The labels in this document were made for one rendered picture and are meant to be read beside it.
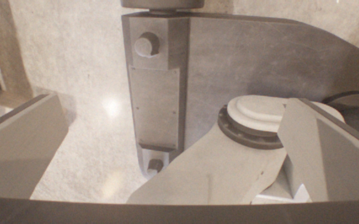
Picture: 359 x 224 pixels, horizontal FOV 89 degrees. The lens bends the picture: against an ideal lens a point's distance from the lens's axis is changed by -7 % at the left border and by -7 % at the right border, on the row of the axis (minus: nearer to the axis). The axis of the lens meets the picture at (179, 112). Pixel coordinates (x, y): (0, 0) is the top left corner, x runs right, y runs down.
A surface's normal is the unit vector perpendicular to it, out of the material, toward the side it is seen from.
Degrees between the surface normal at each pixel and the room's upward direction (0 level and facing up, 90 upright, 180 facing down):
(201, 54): 0
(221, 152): 90
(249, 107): 90
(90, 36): 0
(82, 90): 0
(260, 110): 90
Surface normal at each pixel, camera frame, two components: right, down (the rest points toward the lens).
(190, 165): 0.02, -0.85
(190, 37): -0.19, 0.51
